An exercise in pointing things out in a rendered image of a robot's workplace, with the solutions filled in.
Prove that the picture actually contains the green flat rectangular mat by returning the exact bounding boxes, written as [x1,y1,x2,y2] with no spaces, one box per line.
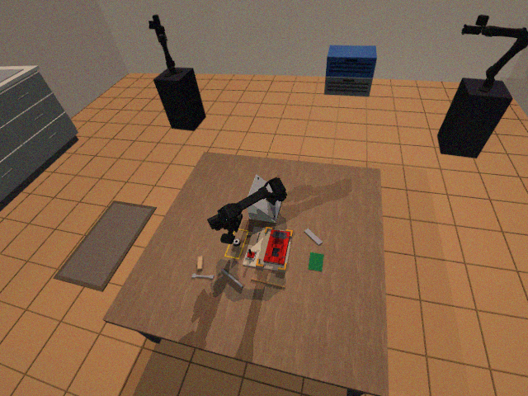
[309,252,324,271]

